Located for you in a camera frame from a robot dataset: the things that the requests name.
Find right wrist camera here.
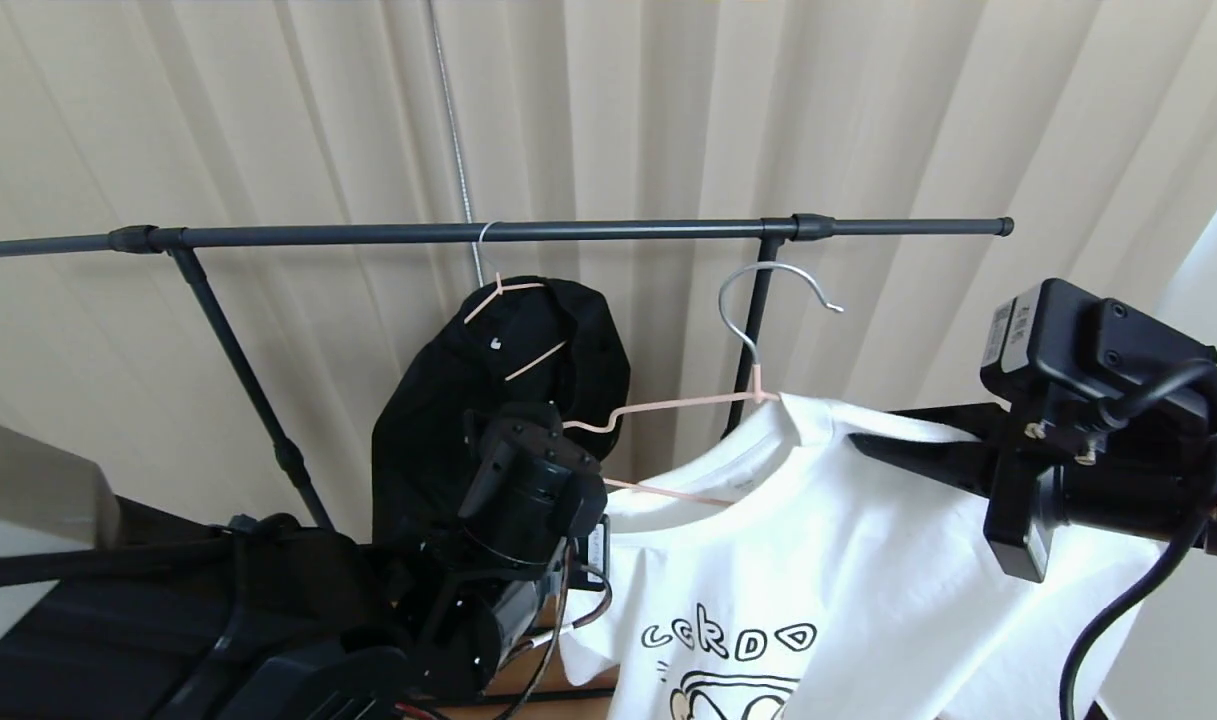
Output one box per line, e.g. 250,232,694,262
980,278,1217,471

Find black clothes rack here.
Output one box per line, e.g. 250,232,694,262
0,213,1016,701

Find beige curtain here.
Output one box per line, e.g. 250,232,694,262
0,0,1217,561

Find silver curtain wand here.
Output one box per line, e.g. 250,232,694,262
426,0,485,286

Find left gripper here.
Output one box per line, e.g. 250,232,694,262
488,515,614,651

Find pink clothes hanger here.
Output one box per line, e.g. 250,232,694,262
461,220,571,383
563,262,846,506

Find black shorts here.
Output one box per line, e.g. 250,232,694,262
371,275,632,561

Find black cable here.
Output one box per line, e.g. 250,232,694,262
1058,358,1217,720
0,515,304,591

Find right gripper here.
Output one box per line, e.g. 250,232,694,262
848,403,1214,583

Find white garment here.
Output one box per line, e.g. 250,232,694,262
558,392,1164,720

